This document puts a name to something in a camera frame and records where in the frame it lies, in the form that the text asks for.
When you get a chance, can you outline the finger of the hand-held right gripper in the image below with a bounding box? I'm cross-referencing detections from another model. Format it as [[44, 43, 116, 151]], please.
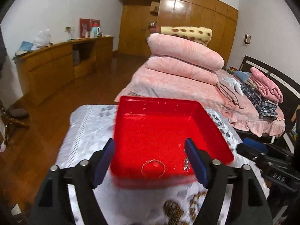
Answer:
[[242, 138, 269, 152], [236, 144, 265, 167]]

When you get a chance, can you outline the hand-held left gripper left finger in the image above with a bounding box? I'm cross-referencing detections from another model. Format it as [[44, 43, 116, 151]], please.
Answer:
[[27, 138, 115, 225]]

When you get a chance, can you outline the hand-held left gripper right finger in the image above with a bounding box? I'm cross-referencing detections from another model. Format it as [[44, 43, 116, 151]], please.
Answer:
[[184, 138, 273, 225]]

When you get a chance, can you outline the silver bangle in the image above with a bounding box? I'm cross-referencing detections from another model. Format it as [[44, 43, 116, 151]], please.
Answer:
[[141, 159, 166, 179]]

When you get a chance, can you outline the red plastic tray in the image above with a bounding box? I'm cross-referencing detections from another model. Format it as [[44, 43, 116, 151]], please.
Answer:
[[110, 96, 235, 189]]

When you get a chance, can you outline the plaid clothing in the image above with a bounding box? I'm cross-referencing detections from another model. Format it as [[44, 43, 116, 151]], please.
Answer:
[[240, 83, 278, 120]]

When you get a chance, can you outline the beige folded clothing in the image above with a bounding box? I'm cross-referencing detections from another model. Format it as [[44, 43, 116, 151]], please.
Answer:
[[245, 77, 258, 89]]

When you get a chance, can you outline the small pink folded blanket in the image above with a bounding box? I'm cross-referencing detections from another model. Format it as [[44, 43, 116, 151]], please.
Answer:
[[250, 67, 284, 104]]

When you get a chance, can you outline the white cloth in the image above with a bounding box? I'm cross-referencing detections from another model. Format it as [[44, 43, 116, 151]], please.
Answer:
[[225, 77, 244, 96]]

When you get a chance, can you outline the dark bed headboard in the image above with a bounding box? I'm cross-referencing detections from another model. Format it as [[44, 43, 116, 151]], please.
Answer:
[[240, 55, 300, 150]]

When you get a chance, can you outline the blue pillow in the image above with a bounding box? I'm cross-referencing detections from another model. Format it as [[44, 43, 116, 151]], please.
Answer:
[[234, 70, 251, 82]]

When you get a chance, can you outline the pink bedspread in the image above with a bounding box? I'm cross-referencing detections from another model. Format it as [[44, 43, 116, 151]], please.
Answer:
[[114, 63, 286, 137]]

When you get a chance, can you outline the large pink folded quilt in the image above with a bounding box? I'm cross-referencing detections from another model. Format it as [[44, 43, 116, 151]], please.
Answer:
[[141, 55, 219, 86], [147, 33, 225, 72]]

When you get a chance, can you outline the grey slipper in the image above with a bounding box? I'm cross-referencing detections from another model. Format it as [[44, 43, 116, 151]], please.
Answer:
[[10, 108, 30, 120]]

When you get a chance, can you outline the wooden sideboard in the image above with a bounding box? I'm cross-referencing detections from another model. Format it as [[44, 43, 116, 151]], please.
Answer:
[[14, 36, 115, 106]]

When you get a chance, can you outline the yellow brown-spotted blanket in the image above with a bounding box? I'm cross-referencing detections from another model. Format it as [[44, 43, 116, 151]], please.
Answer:
[[160, 26, 212, 47]]

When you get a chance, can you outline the white plastic bag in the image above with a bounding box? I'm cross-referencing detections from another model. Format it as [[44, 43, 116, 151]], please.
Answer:
[[31, 29, 51, 51]]

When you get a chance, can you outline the blue cloth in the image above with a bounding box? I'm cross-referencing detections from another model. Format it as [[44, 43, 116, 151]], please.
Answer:
[[16, 41, 34, 54]]

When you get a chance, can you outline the wooden wardrobe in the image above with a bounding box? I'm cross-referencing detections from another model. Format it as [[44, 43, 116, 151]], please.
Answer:
[[117, 0, 239, 67]]

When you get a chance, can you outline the dark hanging garment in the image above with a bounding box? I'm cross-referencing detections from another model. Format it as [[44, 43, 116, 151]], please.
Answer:
[[0, 26, 7, 75]]

